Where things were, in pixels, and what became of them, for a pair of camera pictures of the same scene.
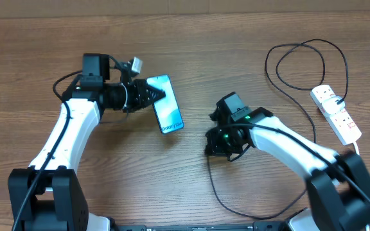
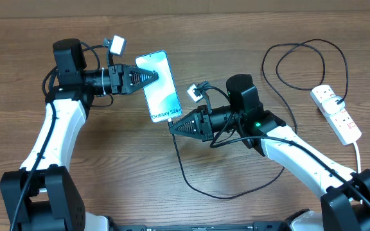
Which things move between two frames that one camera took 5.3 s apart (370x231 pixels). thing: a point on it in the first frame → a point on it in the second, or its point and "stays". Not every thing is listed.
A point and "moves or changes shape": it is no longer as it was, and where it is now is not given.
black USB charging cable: x=297 y=44 → x=189 y=183
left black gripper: x=139 y=86 → x=124 y=85
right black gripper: x=216 y=149 → x=202 y=128
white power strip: x=342 y=126 stays
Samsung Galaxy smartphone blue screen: x=167 y=111 moves or changes shape
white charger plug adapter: x=330 y=104 stays
